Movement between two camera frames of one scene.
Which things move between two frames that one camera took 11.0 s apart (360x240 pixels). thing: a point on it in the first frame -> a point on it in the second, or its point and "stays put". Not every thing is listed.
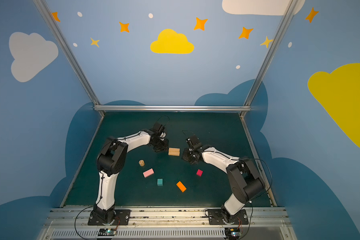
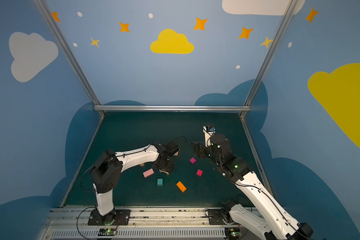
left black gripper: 160,144 -> 164,164
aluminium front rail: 269,223 stays put
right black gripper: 190,154 -> 196,149
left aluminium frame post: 71,55 stays put
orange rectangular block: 181,186 stays put
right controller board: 232,233 stays put
